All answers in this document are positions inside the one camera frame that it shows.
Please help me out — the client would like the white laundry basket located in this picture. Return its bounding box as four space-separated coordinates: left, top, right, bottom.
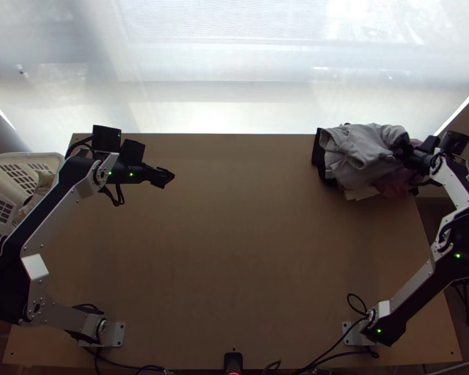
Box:
0 152 65 261

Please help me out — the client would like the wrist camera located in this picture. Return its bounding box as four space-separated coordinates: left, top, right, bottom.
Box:
420 134 440 155
121 139 146 167

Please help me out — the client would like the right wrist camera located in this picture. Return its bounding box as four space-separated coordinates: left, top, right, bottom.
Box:
420 134 440 155

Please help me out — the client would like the heap of clothes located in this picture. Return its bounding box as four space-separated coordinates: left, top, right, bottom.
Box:
311 122 424 202

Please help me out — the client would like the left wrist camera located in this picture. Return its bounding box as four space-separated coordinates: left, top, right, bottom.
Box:
121 139 146 167

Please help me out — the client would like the pile of folded clothes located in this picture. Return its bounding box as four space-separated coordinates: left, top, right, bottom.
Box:
21 168 57 226

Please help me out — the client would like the black cable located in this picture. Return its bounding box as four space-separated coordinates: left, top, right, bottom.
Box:
82 344 169 375
99 182 125 208
296 292 380 375
450 269 469 328

